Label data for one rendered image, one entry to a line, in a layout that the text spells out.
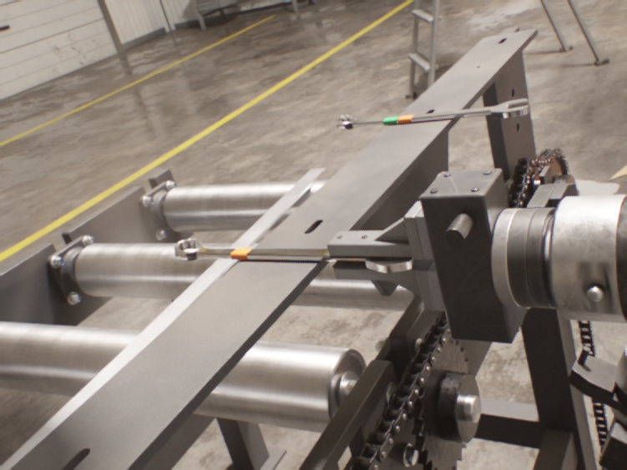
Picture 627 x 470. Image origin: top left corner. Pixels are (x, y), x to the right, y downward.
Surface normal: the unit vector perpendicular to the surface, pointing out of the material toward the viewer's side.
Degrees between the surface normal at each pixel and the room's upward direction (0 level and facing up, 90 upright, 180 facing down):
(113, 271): 59
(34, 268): 90
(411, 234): 90
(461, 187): 0
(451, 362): 90
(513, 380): 0
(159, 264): 42
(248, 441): 90
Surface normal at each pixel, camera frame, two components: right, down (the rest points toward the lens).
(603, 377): 0.16, -0.86
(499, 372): -0.25, -0.89
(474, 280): -0.47, 0.46
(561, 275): -0.52, 0.14
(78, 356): -0.50, -0.35
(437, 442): 0.85, -0.01
